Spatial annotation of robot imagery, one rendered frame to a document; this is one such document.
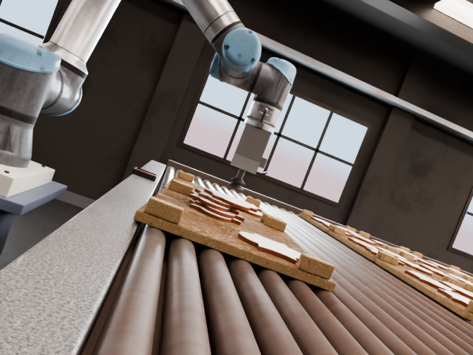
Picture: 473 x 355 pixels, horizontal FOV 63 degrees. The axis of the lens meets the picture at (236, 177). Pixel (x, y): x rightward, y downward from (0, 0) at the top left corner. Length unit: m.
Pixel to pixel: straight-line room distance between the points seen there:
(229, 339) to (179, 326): 0.05
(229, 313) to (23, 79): 0.58
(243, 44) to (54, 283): 0.55
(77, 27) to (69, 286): 0.70
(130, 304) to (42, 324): 0.08
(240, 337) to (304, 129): 4.32
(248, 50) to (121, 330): 0.58
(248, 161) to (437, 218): 4.84
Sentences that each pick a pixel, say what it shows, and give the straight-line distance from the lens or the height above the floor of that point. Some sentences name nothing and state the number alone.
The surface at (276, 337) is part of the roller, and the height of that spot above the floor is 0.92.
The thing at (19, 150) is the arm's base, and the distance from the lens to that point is 0.83.
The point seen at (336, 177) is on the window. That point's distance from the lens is 4.81.
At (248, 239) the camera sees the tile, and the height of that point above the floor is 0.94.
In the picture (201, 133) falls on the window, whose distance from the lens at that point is 4.39.
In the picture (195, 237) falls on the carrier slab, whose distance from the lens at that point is 0.63.
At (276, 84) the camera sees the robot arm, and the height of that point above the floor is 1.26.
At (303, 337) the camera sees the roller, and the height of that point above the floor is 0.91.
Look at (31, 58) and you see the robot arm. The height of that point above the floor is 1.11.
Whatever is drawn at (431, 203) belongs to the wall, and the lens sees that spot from 5.53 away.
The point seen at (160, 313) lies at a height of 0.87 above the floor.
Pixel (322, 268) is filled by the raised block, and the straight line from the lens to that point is 0.67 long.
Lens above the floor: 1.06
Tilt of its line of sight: 2 degrees down
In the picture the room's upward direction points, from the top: 21 degrees clockwise
